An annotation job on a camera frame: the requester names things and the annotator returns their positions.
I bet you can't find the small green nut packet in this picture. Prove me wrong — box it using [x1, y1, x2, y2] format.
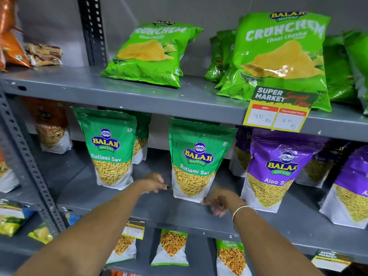
[105, 227, 138, 265]
[215, 239, 253, 276]
[151, 229, 190, 267]

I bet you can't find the brown biscuit packet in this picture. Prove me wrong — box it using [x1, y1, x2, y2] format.
[28, 54, 63, 67]
[24, 42, 63, 58]

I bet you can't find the grey metal shelf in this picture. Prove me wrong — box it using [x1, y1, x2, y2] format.
[0, 0, 368, 276]

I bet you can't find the yellow black price tag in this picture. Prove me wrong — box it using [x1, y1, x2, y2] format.
[311, 249, 353, 273]
[243, 85, 319, 133]
[122, 220, 146, 241]

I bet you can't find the person's left forearm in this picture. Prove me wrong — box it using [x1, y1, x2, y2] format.
[14, 181, 150, 276]

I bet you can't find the row of light green chip bags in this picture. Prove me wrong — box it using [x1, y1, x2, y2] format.
[100, 10, 368, 115]

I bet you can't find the grey metal shelving rack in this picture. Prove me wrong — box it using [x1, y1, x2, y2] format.
[0, 0, 97, 276]

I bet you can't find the green white snack packet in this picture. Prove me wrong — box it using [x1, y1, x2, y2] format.
[0, 199, 29, 238]

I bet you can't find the person's left hand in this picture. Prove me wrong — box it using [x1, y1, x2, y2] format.
[135, 172, 170, 195]

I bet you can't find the person's right hand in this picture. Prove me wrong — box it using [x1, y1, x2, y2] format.
[201, 186, 246, 218]

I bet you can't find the yellow green snack packet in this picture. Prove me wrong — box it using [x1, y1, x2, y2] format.
[28, 223, 54, 245]

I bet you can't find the person's right forearm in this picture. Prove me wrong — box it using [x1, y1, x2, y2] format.
[233, 207, 324, 276]

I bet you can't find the orange snack bag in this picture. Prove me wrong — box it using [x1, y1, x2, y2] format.
[0, 0, 17, 35]
[0, 28, 31, 72]

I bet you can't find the silver bangle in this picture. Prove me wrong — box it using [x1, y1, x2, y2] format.
[231, 205, 257, 231]

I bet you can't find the blue snack packet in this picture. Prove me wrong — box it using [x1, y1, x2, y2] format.
[21, 207, 36, 221]
[64, 211, 83, 227]

